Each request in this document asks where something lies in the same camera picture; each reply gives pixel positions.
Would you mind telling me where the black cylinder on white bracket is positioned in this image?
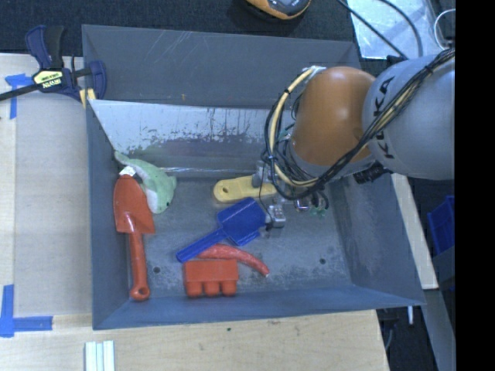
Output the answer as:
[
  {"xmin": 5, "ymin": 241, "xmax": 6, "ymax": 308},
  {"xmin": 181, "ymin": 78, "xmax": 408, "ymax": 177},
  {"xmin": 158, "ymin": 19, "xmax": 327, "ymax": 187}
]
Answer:
[{"xmin": 352, "ymin": 163, "xmax": 392, "ymax": 186}]

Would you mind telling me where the red toy chili pepper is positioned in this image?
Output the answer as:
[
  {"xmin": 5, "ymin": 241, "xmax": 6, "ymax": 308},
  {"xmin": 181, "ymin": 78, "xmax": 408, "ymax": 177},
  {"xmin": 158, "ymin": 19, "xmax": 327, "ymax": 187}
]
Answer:
[{"xmin": 196, "ymin": 243, "xmax": 271, "ymax": 279}]

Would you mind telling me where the red toy building block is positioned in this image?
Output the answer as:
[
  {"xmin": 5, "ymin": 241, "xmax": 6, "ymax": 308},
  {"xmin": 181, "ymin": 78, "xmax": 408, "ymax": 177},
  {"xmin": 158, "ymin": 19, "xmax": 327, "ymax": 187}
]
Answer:
[{"xmin": 182, "ymin": 258, "xmax": 240, "ymax": 298}]

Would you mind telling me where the grey metal bin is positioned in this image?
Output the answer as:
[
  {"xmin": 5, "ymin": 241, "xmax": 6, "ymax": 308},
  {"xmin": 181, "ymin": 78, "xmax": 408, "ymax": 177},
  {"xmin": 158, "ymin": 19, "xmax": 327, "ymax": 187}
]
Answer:
[{"xmin": 80, "ymin": 24, "xmax": 427, "ymax": 331}]

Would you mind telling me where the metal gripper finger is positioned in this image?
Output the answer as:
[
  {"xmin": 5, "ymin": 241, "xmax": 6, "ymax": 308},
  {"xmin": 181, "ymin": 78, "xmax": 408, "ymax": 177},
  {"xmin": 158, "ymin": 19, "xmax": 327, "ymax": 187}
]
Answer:
[
  {"xmin": 265, "ymin": 203, "xmax": 288, "ymax": 230},
  {"xmin": 252, "ymin": 161, "xmax": 272, "ymax": 189}
]

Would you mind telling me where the green plush toy animal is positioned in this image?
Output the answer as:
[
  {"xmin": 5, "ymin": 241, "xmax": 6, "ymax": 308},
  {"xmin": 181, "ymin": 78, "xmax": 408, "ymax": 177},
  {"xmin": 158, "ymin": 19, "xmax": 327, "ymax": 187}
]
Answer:
[{"xmin": 114, "ymin": 151, "xmax": 178, "ymax": 215}]

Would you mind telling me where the blue toy scoop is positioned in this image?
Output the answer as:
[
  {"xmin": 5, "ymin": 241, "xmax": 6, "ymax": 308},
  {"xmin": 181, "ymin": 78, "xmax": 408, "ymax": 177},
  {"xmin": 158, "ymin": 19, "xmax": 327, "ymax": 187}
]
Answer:
[{"xmin": 175, "ymin": 196, "xmax": 272, "ymax": 264}]

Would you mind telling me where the red toy shovel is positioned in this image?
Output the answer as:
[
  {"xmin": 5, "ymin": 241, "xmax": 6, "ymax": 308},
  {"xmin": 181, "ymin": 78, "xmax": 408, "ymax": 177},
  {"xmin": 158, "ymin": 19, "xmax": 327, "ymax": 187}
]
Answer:
[{"xmin": 112, "ymin": 174, "xmax": 157, "ymax": 302}]

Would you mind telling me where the yellow toy tool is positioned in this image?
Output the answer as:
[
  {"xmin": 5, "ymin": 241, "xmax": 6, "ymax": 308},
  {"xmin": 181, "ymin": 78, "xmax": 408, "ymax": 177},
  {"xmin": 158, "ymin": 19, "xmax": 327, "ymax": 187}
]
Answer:
[{"xmin": 213, "ymin": 175, "xmax": 278, "ymax": 204}]

